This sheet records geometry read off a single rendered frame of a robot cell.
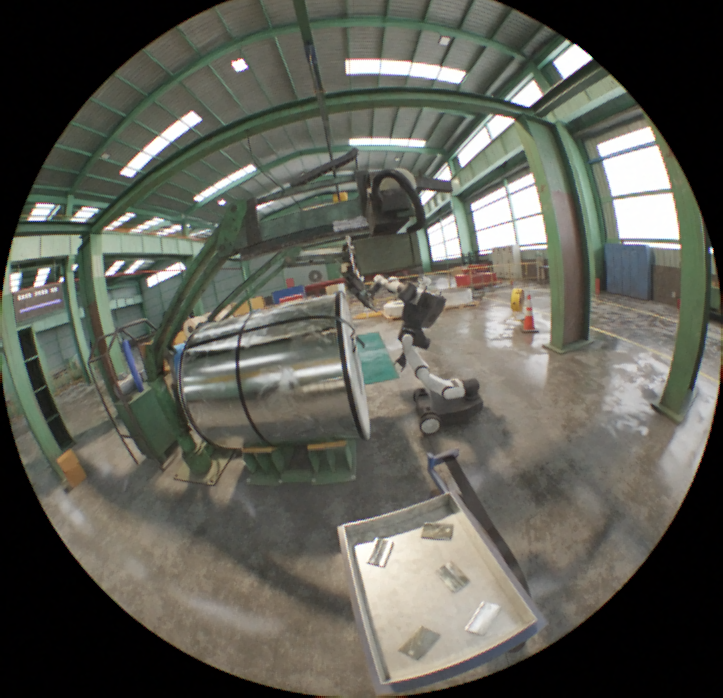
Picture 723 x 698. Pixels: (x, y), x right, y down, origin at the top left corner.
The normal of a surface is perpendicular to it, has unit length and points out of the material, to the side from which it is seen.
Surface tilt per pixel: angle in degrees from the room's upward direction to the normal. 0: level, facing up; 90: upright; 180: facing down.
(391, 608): 0
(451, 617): 0
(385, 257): 88
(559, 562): 0
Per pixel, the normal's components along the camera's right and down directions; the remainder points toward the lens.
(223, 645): -0.18, -0.95
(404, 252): 0.01, 0.22
